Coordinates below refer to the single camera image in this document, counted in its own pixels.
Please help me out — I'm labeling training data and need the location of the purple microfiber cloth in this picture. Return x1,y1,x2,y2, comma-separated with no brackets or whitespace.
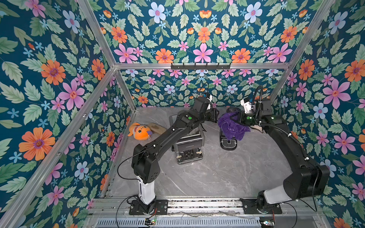
218,112,251,141

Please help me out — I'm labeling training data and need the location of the black capsule coffee machine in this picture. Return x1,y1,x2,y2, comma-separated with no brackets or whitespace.
220,107,240,151

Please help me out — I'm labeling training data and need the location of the silver espresso coffee machine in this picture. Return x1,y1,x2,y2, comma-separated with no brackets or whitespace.
172,125,205,164

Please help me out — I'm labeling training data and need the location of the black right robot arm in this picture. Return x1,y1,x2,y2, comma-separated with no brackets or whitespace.
236,85,330,214

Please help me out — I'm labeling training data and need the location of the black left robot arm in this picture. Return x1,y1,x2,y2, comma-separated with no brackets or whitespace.
131,97,219,214

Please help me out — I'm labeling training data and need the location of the orange plush toy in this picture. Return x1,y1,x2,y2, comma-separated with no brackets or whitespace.
128,123,153,141

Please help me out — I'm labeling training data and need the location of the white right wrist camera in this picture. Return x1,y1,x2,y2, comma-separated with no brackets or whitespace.
240,99,254,114

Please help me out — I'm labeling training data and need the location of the black hook rail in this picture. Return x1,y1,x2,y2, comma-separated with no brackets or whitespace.
170,63,231,71

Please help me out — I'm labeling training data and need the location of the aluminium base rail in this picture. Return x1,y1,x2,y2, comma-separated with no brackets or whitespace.
84,197,331,228

